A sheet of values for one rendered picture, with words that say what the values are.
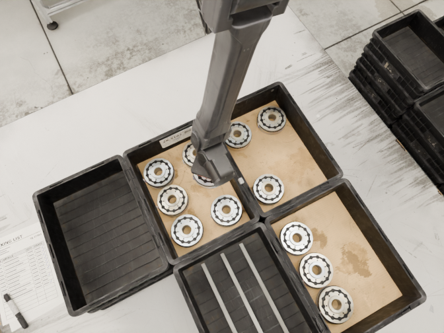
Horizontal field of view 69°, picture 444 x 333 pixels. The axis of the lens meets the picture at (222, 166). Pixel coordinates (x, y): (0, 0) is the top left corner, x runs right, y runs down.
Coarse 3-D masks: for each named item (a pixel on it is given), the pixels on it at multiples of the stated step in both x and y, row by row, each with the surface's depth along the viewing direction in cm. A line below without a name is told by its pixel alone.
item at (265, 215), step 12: (276, 84) 113; (252, 96) 111; (288, 96) 111; (300, 108) 109; (312, 132) 106; (228, 156) 104; (336, 168) 102; (336, 180) 100; (312, 192) 99; (288, 204) 98; (264, 216) 97
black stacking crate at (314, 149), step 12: (264, 96) 116; (276, 96) 120; (240, 108) 115; (252, 108) 120; (288, 108) 115; (288, 120) 119; (300, 120) 110; (300, 132) 114; (312, 144) 110; (312, 156) 114; (324, 156) 105; (324, 168) 109
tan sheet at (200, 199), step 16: (176, 160) 114; (176, 176) 112; (192, 192) 110; (208, 192) 110; (224, 192) 110; (192, 208) 108; (208, 208) 108; (224, 208) 108; (208, 224) 106; (240, 224) 106; (208, 240) 105
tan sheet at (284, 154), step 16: (256, 112) 120; (256, 128) 118; (288, 128) 118; (256, 144) 116; (272, 144) 116; (288, 144) 116; (240, 160) 114; (256, 160) 114; (272, 160) 114; (288, 160) 114; (304, 160) 114; (256, 176) 112; (288, 176) 112; (304, 176) 111; (320, 176) 111; (288, 192) 110; (272, 208) 108
